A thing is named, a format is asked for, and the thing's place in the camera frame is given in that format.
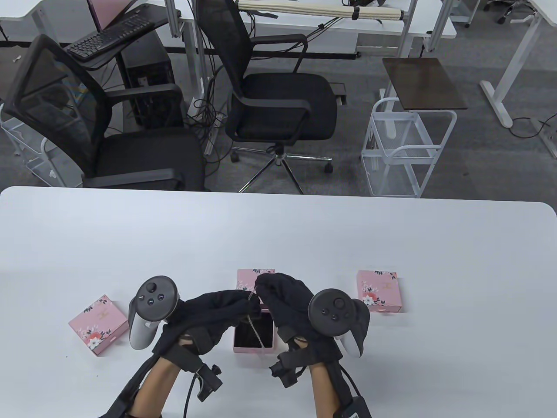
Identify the black keyboard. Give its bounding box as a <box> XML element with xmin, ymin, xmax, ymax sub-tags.
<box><xmin>65</xmin><ymin>17</ymin><xmax>156</xmax><ymax>61</ymax></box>

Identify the rolled beige mat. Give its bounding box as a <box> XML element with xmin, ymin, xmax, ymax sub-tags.
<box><xmin>238</xmin><ymin>0</ymin><xmax>405</xmax><ymax>22</ymax></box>

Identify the white desk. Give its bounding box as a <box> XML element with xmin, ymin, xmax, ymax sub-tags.
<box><xmin>0</xmin><ymin>0</ymin><xmax>94</xmax><ymax>44</ymax></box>
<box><xmin>479</xmin><ymin>0</ymin><xmax>557</xmax><ymax>159</ymax></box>

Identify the pink floral gift box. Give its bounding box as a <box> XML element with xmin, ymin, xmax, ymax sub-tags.
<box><xmin>68</xmin><ymin>295</ymin><xmax>133</xmax><ymax>357</ymax></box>
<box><xmin>236</xmin><ymin>269</ymin><xmax>275</xmax><ymax>293</ymax></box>

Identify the black floor cable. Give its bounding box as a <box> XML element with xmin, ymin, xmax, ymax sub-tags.
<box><xmin>509</xmin><ymin>111</ymin><xmax>557</xmax><ymax>140</ymax></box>

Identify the black office chair base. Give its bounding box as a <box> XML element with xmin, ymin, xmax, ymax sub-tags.
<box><xmin>482</xmin><ymin>0</ymin><xmax>531</xmax><ymax>25</ymax></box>

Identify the white wire trolley cart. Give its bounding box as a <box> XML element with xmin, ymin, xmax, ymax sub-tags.
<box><xmin>0</xmin><ymin>102</ymin><xmax>72</xmax><ymax>188</ymax></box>
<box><xmin>360</xmin><ymin>98</ymin><xmax>457</xmax><ymax>199</ymax></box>

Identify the person's right hand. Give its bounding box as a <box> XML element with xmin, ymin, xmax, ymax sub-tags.
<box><xmin>255</xmin><ymin>273</ymin><xmax>343</xmax><ymax>363</ymax></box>

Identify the tangle of black cables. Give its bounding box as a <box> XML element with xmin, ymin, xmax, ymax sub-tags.
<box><xmin>186</xmin><ymin>52</ymin><xmax>231</xmax><ymax>175</ymax></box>

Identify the black computer tower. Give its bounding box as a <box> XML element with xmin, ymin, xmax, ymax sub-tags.
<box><xmin>121</xmin><ymin>30</ymin><xmax>183</xmax><ymax>129</ymax></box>

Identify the person's left forearm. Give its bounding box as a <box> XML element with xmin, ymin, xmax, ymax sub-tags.
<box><xmin>131</xmin><ymin>357</ymin><xmax>179</xmax><ymax>418</ymax></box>

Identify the black braided cable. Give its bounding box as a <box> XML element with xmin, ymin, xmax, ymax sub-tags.
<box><xmin>183</xmin><ymin>374</ymin><xmax>196</xmax><ymax>418</ymax></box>
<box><xmin>337</xmin><ymin>366</ymin><xmax>362</xmax><ymax>398</ymax></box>

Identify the pink screen laptop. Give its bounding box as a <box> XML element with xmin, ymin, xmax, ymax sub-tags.
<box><xmin>86</xmin><ymin>0</ymin><xmax>140</xmax><ymax>32</ymax></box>

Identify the person's right forearm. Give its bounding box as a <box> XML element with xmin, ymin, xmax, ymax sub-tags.
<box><xmin>309</xmin><ymin>361</ymin><xmax>344</xmax><ymax>418</ymax></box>

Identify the dark wooden side table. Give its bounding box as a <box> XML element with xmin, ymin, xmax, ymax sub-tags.
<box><xmin>378</xmin><ymin>57</ymin><xmax>468</xmax><ymax>135</ymax></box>

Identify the black mesh office chair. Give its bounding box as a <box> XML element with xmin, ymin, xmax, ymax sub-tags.
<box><xmin>1</xmin><ymin>34</ymin><xmax>212</xmax><ymax>192</ymax></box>
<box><xmin>195</xmin><ymin>0</ymin><xmax>346</xmax><ymax>195</ymax></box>

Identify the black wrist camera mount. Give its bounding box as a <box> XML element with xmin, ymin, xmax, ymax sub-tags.
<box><xmin>269</xmin><ymin>344</ymin><xmax>310</xmax><ymax>388</ymax></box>
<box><xmin>163</xmin><ymin>335</ymin><xmax>223</xmax><ymax>402</ymax></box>

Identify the person's left hand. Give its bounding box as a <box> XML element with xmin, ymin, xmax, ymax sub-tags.
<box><xmin>152</xmin><ymin>290</ymin><xmax>264</xmax><ymax>362</ymax></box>

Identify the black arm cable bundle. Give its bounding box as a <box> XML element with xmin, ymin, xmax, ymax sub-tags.
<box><xmin>98</xmin><ymin>357</ymin><xmax>153</xmax><ymax>418</ymax></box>

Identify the silver necklace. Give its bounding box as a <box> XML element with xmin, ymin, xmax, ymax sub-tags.
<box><xmin>244</xmin><ymin>292</ymin><xmax>270</xmax><ymax>350</ymax></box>

